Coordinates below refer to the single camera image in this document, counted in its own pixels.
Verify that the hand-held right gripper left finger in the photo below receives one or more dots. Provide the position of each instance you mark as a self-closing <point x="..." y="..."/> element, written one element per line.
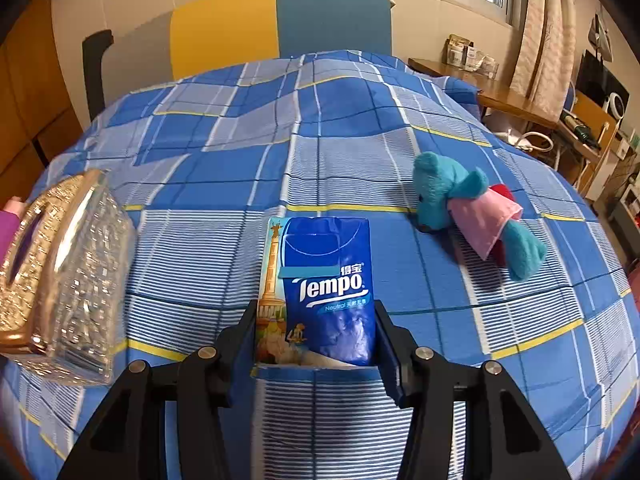
<point x="245" y="355"/>

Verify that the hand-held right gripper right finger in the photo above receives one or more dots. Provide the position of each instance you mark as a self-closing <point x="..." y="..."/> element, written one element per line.
<point x="387" y="360"/>

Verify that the blue tissue pack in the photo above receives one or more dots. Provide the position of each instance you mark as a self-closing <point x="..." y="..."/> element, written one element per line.
<point x="325" y="285"/>

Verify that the gold crystal tissue box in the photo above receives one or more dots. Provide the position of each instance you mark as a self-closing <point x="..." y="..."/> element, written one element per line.
<point x="85" y="270"/>

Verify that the teal teddy bear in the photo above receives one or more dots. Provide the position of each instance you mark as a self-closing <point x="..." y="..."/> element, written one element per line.
<point x="440" y="185"/>

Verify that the blue plaid bedsheet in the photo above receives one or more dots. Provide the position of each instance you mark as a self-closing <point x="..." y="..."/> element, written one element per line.
<point x="350" y="160"/>

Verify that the purple cardboard box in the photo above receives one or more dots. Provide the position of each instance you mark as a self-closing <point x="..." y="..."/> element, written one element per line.
<point x="7" y="230"/>

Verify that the wooden desk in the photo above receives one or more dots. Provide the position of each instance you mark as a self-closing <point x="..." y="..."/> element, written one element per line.
<point x="500" y="95"/>

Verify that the wooden side shelf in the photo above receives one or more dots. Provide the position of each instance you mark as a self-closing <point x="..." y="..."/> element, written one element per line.
<point x="595" y="160"/>

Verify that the black hair curler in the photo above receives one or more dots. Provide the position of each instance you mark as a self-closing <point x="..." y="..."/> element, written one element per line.
<point x="580" y="130"/>

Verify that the clear desk organizer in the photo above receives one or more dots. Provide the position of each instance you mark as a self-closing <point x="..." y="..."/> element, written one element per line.
<point x="470" y="57"/>

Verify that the grey yellow blue headboard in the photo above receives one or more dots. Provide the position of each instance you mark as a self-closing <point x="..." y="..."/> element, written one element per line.
<point x="225" y="30"/>

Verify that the small white fan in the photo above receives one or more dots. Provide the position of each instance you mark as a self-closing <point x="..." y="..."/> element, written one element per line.
<point x="616" y="105"/>

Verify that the wooden wardrobe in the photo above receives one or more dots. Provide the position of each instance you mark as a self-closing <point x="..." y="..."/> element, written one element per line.
<point x="30" y="85"/>

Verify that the black monitor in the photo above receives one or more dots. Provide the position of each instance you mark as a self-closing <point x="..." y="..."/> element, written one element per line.
<point x="597" y="80"/>

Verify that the beige patterned curtain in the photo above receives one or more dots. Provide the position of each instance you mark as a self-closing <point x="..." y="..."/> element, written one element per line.
<point x="542" y="35"/>

